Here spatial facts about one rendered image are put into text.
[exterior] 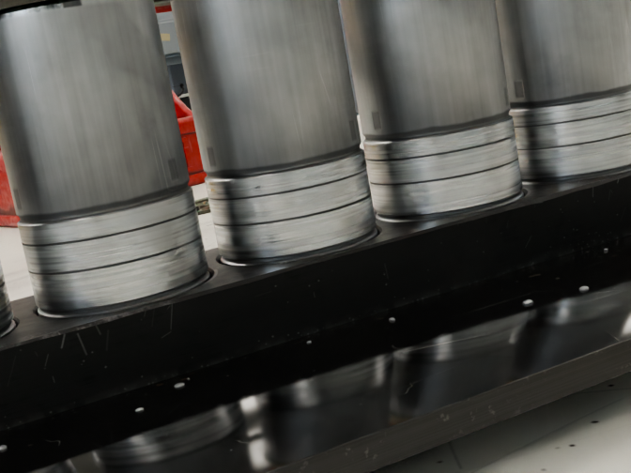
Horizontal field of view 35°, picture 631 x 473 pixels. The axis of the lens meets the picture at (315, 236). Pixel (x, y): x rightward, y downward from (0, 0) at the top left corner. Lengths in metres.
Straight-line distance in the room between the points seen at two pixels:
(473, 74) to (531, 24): 0.02
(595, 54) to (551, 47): 0.01
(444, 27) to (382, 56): 0.01
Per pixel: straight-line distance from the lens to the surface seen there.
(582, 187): 0.17
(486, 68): 0.16
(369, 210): 0.15
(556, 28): 0.17
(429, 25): 0.15
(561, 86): 0.17
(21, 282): 0.30
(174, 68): 2.87
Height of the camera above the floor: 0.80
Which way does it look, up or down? 10 degrees down
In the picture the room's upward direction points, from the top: 10 degrees counter-clockwise
